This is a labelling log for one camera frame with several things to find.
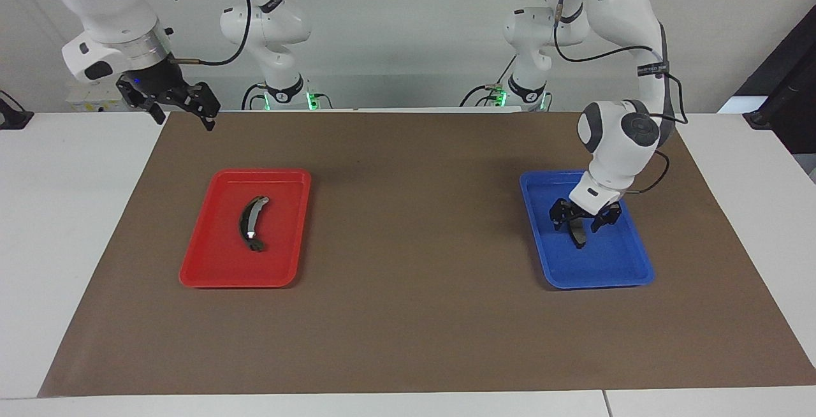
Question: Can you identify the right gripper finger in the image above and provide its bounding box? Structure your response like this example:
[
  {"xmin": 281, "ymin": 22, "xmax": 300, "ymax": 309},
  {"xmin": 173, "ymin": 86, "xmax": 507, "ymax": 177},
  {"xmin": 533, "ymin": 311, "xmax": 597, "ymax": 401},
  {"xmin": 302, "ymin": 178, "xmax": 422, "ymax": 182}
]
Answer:
[
  {"xmin": 169, "ymin": 81, "xmax": 222, "ymax": 133},
  {"xmin": 117, "ymin": 78, "xmax": 167, "ymax": 126}
]

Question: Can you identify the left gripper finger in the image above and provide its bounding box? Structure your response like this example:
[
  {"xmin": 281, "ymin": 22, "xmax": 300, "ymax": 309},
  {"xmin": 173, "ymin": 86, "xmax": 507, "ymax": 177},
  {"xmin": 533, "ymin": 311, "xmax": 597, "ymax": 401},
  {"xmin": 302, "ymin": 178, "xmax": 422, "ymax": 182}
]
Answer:
[
  {"xmin": 550, "ymin": 198, "xmax": 578, "ymax": 231},
  {"xmin": 590, "ymin": 203, "xmax": 622, "ymax": 234}
]

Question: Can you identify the grey brake pad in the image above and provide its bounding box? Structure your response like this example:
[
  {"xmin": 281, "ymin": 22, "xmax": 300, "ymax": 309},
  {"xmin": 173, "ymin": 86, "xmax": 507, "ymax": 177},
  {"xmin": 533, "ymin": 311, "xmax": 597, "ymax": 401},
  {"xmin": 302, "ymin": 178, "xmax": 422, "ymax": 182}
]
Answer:
[{"xmin": 567, "ymin": 216, "xmax": 588, "ymax": 250}]

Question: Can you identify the curved dark brake shoe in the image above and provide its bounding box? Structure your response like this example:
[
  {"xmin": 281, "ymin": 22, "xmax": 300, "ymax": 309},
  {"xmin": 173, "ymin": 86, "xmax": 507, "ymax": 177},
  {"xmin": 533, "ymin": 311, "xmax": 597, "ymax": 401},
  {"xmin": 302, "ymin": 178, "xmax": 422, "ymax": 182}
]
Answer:
[{"xmin": 238, "ymin": 195, "xmax": 272, "ymax": 254}]

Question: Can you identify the blue plastic tray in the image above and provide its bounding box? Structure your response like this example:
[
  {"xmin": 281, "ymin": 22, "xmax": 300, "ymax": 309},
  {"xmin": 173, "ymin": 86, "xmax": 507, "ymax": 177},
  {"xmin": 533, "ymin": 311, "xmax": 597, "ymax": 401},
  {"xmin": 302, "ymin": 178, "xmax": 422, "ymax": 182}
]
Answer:
[{"xmin": 519, "ymin": 170, "xmax": 656, "ymax": 290}]

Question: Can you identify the brown table mat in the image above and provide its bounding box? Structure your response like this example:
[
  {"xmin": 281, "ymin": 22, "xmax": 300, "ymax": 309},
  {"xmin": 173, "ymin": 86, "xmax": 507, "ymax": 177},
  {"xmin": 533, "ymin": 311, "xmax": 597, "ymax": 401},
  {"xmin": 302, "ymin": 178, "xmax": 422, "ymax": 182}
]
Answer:
[{"xmin": 37, "ymin": 110, "xmax": 816, "ymax": 399}]

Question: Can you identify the red plastic tray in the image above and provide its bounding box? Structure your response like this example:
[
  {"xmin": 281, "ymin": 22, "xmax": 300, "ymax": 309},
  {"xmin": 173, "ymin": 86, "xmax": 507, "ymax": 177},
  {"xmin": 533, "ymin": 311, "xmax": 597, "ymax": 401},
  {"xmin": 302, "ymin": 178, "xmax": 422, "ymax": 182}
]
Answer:
[{"xmin": 178, "ymin": 168, "xmax": 312, "ymax": 289}]

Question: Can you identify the large black equipment panel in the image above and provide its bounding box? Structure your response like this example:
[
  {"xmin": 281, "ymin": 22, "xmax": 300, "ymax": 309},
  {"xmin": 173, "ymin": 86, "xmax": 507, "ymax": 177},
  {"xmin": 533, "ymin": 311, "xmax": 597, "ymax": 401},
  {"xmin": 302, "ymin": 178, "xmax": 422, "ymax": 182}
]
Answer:
[{"xmin": 727, "ymin": 6, "xmax": 816, "ymax": 156}]

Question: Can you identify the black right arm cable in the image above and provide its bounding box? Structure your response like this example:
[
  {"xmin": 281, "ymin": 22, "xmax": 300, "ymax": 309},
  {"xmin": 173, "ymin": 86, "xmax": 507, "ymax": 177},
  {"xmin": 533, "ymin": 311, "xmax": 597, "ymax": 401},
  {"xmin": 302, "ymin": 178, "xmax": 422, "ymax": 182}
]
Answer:
[{"xmin": 168, "ymin": 0, "xmax": 252, "ymax": 66}]

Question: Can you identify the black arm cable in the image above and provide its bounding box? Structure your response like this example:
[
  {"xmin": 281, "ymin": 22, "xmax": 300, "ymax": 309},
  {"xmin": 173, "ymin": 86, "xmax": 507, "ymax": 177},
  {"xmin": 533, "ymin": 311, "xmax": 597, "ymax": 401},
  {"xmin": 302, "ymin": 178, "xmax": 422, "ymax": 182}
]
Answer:
[
  {"xmin": 552, "ymin": 0, "xmax": 689, "ymax": 196},
  {"xmin": 168, "ymin": 0, "xmax": 252, "ymax": 66}
]

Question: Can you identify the black base cable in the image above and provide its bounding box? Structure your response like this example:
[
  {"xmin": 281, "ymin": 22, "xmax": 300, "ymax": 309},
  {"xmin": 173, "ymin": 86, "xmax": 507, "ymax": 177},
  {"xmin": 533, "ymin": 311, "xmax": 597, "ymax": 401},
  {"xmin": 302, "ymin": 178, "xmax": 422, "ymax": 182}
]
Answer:
[
  {"xmin": 240, "ymin": 82, "xmax": 268, "ymax": 112},
  {"xmin": 459, "ymin": 84, "xmax": 506, "ymax": 108}
]

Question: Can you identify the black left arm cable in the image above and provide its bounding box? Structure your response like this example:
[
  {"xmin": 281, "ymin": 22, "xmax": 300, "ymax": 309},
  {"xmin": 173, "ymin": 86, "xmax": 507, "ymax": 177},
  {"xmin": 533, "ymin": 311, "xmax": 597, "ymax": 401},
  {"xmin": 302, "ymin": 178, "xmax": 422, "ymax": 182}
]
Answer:
[{"xmin": 552, "ymin": 0, "xmax": 689, "ymax": 196}]

